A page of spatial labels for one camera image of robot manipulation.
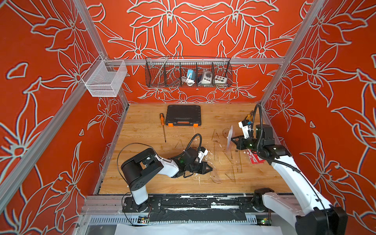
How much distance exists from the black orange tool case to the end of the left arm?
330 mm

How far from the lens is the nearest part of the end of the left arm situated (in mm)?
702

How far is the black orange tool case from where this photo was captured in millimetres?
1036
